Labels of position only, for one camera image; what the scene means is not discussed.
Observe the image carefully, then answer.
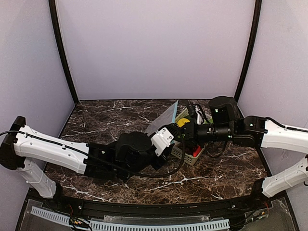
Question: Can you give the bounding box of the clear zip top bag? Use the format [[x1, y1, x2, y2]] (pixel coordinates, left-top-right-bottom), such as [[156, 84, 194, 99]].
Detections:
[[145, 101, 179, 136]]

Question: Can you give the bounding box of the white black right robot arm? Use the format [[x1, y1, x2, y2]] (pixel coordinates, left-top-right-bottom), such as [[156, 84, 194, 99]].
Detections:
[[177, 96, 308, 198]]

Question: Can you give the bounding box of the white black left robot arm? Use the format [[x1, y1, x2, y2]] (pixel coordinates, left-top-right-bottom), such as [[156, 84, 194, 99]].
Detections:
[[0, 116, 183, 199]]

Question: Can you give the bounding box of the yellow toy lemon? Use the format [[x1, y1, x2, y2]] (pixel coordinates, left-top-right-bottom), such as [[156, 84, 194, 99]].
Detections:
[[177, 118, 190, 128]]

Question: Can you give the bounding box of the pale green plastic basket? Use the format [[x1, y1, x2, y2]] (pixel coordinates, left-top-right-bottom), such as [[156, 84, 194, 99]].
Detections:
[[171, 104, 213, 166]]

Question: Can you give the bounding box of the red toy chili pepper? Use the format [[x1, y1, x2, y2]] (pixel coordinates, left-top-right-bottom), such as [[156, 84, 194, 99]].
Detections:
[[192, 145, 202, 157]]

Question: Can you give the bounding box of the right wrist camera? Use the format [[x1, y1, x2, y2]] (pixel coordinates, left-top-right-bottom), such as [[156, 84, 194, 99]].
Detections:
[[186, 103, 205, 125]]

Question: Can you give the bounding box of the black front frame rail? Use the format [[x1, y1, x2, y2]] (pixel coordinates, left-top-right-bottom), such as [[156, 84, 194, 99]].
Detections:
[[62, 196, 253, 218]]

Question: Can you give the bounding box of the black frame right post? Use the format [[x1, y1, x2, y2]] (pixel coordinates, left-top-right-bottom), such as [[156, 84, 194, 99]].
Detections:
[[234, 0, 262, 102]]

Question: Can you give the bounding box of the black frame post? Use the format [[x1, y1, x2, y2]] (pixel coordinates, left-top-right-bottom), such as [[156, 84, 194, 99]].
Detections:
[[48, 0, 79, 105], [234, 0, 262, 102]]

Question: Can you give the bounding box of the white slotted cable duct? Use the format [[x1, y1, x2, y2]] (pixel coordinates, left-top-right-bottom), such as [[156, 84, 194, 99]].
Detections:
[[30, 206, 231, 231]]

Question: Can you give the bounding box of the black frame left post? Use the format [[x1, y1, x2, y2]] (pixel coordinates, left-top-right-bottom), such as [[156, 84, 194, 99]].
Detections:
[[48, 0, 79, 105]]

